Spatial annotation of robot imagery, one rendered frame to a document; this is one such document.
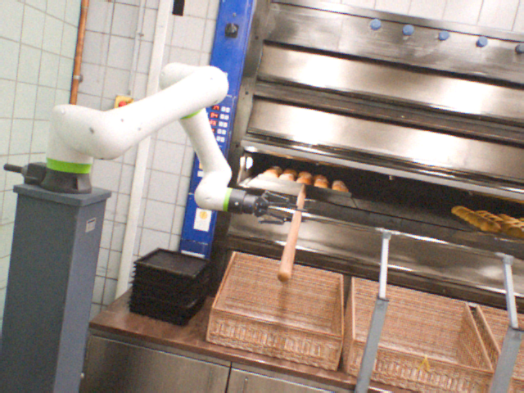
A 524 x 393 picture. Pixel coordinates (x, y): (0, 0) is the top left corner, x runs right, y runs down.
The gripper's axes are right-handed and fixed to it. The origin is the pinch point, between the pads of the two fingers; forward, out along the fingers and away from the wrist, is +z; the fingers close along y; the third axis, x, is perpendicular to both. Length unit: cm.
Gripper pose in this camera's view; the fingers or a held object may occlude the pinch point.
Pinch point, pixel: (296, 214)
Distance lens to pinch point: 184.4
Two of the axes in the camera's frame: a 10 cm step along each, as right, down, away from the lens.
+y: -1.9, 9.7, 1.5
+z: 9.8, 2.0, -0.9
